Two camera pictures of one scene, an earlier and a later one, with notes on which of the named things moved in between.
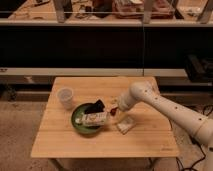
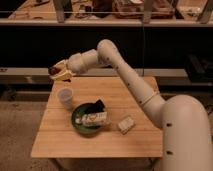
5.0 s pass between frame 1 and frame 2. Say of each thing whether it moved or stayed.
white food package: stayed
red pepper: moved
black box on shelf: stayed
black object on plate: stayed
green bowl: stayed
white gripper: moved
